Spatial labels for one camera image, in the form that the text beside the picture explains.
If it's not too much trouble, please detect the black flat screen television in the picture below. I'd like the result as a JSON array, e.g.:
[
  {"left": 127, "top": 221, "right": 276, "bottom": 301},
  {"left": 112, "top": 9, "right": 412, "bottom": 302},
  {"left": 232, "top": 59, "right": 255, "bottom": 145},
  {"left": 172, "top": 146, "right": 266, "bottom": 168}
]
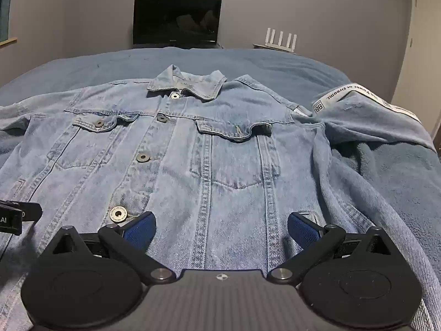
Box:
[{"left": 133, "top": 0, "right": 223, "bottom": 45}]

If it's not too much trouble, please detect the white door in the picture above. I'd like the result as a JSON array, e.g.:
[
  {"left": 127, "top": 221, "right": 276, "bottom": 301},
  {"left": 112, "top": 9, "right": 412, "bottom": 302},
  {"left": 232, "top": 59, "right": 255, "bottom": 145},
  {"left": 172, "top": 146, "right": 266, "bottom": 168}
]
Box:
[{"left": 391, "top": 0, "right": 441, "bottom": 135}]

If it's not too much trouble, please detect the blue fleece blanket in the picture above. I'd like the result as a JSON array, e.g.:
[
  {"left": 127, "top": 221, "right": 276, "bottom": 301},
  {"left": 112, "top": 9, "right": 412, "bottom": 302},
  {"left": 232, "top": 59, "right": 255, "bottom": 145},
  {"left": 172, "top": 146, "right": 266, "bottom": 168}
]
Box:
[{"left": 0, "top": 46, "right": 441, "bottom": 249}]

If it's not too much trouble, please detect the light blue denim jacket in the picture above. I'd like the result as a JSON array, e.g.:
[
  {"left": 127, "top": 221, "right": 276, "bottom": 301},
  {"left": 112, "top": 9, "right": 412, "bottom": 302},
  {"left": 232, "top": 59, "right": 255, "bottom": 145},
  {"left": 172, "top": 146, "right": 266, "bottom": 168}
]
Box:
[{"left": 0, "top": 64, "right": 441, "bottom": 331}]

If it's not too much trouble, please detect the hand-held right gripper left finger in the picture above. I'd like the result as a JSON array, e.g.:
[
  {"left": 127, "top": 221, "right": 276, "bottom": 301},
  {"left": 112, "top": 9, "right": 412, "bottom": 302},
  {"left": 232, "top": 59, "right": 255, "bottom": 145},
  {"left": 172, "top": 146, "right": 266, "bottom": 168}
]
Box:
[{"left": 44, "top": 211, "right": 177, "bottom": 286}]

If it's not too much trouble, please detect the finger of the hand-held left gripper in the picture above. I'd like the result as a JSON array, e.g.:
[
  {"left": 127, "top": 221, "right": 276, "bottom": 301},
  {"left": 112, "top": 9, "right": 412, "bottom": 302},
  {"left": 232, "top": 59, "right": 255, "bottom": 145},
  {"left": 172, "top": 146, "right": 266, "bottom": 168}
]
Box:
[{"left": 0, "top": 200, "right": 43, "bottom": 222}]

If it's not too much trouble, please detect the white router with antennas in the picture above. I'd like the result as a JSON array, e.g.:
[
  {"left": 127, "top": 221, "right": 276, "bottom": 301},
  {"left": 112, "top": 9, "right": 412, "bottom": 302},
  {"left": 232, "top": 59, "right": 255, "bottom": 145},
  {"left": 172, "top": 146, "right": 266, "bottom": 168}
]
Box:
[{"left": 253, "top": 28, "right": 297, "bottom": 53}]

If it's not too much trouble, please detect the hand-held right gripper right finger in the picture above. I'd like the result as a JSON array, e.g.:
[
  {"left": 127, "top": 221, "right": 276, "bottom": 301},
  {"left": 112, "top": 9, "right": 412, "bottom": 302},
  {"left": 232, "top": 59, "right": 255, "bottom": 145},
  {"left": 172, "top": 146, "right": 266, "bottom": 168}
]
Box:
[{"left": 268, "top": 212, "right": 397, "bottom": 287}]

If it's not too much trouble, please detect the wooden television stand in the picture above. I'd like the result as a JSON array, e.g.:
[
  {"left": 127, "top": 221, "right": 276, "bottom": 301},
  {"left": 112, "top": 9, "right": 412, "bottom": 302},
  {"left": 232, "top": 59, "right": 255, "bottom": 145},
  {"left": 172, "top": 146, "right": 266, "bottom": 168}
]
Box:
[{"left": 131, "top": 41, "right": 225, "bottom": 50}]

